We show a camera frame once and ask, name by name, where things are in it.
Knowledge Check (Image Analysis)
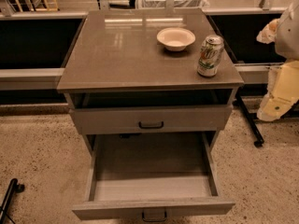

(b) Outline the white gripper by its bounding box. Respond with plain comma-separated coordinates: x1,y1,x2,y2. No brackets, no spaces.
256,19,299,121

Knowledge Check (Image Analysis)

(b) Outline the grey drawer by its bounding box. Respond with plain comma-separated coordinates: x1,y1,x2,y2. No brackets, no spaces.
70,105,233,134
73,133,235,222

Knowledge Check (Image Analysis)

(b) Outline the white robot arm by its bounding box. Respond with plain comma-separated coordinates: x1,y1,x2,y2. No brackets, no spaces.
256,1,299,121

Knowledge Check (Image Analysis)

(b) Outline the grey drawer cabinet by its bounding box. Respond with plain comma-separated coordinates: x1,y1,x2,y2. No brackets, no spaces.
57,9,243,150

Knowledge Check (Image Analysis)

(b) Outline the grey top drawer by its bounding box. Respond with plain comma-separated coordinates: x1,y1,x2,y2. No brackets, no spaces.
70,105,233,134

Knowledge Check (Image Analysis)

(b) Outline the black stand base right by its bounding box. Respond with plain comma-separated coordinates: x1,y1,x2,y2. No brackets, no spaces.
233,91,299,148

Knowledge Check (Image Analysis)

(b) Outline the green white soda can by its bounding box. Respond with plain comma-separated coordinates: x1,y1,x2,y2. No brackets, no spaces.
197,35,224,77

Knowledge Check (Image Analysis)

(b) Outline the white ceramic bowl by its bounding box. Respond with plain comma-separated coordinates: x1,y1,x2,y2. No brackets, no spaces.
157,28,195,51

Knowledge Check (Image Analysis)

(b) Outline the black stand foot left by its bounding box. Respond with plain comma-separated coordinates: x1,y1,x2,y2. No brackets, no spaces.
0,178,25,224

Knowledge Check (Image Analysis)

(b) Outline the white wire basket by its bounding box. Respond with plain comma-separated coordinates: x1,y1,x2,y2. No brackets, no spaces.
135,0,209,9

